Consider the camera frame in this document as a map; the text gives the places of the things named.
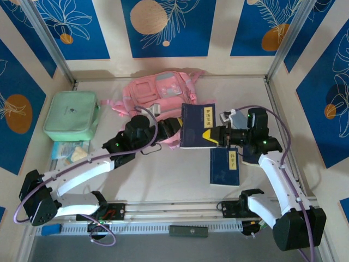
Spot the dark blue four-character label book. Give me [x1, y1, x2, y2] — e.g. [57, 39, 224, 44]
[178, 103, 219, 150]

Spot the light blue pencil case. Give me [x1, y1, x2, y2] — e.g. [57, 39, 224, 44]
[231, 111, 248, 129]

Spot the pink school backpack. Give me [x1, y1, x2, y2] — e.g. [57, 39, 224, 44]
[100, 68, 216, 151]

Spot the dark blue three-character label book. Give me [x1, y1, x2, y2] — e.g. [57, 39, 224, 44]
[209, 147, 241, 188]

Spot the mint green zip bag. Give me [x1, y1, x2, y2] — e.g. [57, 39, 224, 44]
[43, 90, 102, 142]

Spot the light blue picture booklet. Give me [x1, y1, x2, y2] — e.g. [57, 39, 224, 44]
[51, 140, 92, 164]

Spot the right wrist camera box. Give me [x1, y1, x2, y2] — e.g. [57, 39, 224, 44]
[219, 110, 238, 127]

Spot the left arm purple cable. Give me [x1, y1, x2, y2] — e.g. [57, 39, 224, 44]
[14, 105, 159, 247]

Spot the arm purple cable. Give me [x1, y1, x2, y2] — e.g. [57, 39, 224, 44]
[14, 105, 159, 247]
[236, 106, 317, 262]

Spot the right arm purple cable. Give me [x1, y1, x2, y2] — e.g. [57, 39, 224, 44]
[236, 106, 317, 262]

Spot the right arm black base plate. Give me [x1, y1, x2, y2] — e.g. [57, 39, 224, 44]
[220, 200, 272, 219]

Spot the aluminium front rail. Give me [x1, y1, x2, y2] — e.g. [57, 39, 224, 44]
[23, 200, 323, 224]

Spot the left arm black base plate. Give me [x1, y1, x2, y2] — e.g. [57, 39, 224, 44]
[75, 202, 127, 222]

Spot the grey slotted cable duct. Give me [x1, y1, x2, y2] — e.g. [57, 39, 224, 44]
[35, 220, 244, 236]

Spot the aluminium frame post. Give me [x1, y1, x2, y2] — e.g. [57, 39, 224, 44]
[266, 0, 314, 82]
[19, 0, 76, 84]

